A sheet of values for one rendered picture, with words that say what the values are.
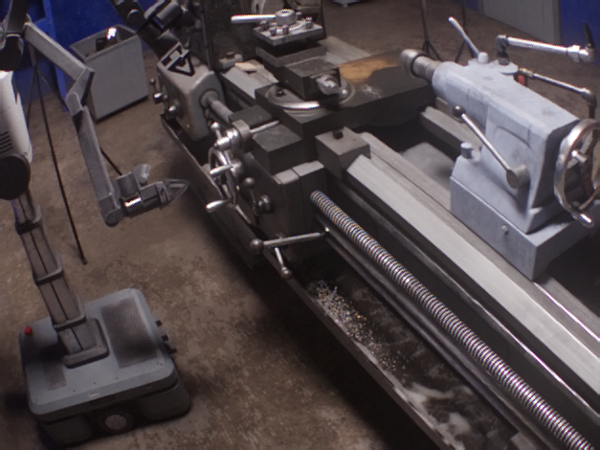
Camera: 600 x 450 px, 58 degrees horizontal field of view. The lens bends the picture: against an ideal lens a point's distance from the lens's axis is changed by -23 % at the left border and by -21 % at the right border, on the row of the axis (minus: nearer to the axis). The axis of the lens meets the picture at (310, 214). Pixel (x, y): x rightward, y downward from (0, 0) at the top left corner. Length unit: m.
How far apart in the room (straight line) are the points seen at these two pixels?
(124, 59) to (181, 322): 2.33
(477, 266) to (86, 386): 1.36
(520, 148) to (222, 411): 1.42
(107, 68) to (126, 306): 2.40
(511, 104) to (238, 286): 1.68
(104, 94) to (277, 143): 2.79
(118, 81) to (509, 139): 3.48
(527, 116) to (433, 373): 0.79
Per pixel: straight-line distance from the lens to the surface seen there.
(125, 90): 4.57
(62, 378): 2.25
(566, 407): 1.38
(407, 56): 1.75
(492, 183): 1.46
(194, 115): 2.64
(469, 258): 1.47
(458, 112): 1.44
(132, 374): 2.15
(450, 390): 1.75
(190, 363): 2.49
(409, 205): 1.63
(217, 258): 2.94
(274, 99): 1.96
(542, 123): 1.35
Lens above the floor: 1.77
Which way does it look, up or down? 35 degrees down
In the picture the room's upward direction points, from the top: 8 degrees counter-clockwise
